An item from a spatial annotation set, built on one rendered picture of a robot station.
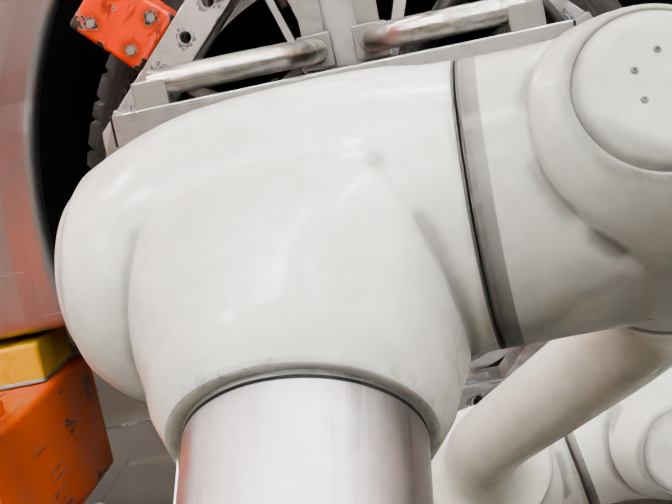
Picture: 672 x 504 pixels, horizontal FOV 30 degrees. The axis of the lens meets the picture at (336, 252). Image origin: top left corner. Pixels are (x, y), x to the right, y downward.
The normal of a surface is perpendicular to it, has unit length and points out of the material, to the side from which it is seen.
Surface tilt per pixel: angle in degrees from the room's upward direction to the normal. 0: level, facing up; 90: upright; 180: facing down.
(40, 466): 90
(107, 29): 90
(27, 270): 90
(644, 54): 62
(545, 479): 81
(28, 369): 90
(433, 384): 99
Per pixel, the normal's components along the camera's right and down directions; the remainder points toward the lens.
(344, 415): 0.30, -0.61
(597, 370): -0.68, 0.53
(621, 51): -0.01, -0.30
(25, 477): 0.98, -0.19
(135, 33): -0.05, 0.16
